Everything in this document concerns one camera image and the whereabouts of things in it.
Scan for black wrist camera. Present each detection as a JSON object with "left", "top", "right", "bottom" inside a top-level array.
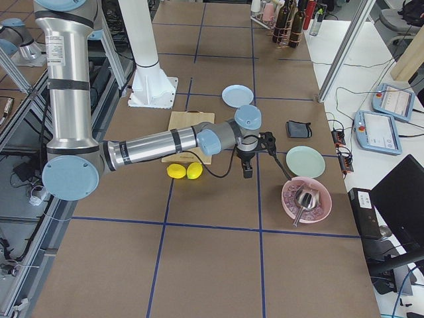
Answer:
[{"left": 258, "top": 132, "right": 277, "bottom": 156}]

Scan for black small computer box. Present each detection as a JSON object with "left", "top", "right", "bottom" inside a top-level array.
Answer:
[{"left": 348, "top": 187, "right": 382, "bottom": 240}]

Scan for lemon near board lower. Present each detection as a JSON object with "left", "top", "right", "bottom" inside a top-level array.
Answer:
[{"left": 166, "top": 164, "right": 186, "bottom": 179}]

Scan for grey water bottle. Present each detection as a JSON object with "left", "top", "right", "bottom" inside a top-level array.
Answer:
[{"left": 309, "top": 8, "right": 325, "bottom": 36}]

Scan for teach pendant near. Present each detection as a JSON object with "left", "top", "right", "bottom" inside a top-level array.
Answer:
[{"left": 354, "top": 110, "right": 402, "bottom": 155}]

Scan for black computer monitor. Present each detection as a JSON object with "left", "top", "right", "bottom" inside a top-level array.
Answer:
[{"left": 370, "top": 154, "right": 423, "bottom": 250}]

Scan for red bottle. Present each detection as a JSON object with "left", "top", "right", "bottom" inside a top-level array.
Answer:
[{"left": 303, "top": 0, "right": 317, "bottom": 30}]

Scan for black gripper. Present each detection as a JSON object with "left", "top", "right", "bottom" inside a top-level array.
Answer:
[{"left": 236, "top": 146, "right": 256, "bottom": 179}]

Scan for pink bowl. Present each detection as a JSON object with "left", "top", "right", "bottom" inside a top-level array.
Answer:
[{"left": 281, "top": 176, "right": 332, "bottom": 224}]

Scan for light green plate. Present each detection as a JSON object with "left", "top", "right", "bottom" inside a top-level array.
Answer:
[{"left": 286, "top": 146, "right": 325, "bottom": 178}]

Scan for light blue plate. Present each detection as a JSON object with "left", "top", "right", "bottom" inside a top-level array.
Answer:
[{"left": 221, "top": 85, "right": 254, "bottom": 108}]

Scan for wooden cutting board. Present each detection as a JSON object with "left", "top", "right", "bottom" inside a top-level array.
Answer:
[{"left": 162, "top": 111, "right": 215, "bottom": 164}]

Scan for metal scoop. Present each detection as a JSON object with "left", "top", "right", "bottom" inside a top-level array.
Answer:
[{"left": 293, "top": 185, "right": 319, "bottom": 227}]

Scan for copper wire bottle rack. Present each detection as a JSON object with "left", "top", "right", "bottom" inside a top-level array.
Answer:
[{"left": 277, "top": 1, "right": 299, "bottom": 48}]

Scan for lemon board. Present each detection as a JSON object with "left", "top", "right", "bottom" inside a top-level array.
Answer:
[
  {"left": 186, "top": 162, "right": 203, "bottom": 180},
  {"left": 166, "top": 164, "right": 186, "bottom": 179}
]

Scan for aluminium frame post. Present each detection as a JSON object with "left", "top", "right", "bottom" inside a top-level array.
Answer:
[{"left": 317, "top": 0, "right": 376, "bottom": 103}]

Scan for lemon near board upper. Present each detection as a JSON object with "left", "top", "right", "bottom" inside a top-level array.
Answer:
[{"left": 186, "top": 162, "right": 203, "bottom": 180}]

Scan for teach pendant far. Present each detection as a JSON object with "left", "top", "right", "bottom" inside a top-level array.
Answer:
[{"left": 372, "top": 83, "right": 415, "bottom": 122}]

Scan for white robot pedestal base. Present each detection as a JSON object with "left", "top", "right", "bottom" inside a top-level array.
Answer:
[{"left": 119, "top": 0, "right": 178, "bottom": 109}]

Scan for teach pendant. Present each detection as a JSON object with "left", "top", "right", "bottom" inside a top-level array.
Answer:
[
  {"left": 354, "top": 110, "right": 402, "bottom": 155},
  {"left": 372, "top": 83, "right": 415, "bottom": 122}
]

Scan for dark wine bottle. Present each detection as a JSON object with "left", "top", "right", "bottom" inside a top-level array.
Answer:
[
  {"left": 288, "top": 0, "right": 307, "bottom": 48},
  {"left": 272, "top": 1, "right": 290, "bottom": 44}
]

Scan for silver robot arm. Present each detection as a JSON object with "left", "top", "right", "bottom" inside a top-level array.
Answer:
[
  {"left": 34, "top": 1, "right": 262, "bottom": 201},
  {"left": 1, "top": 18, "right": 46, "bottom": 67}
]

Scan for grey folded cloth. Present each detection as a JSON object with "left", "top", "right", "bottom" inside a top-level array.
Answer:
[{"left": 286, "top": 121, "right": 313, "bottom": 138}]

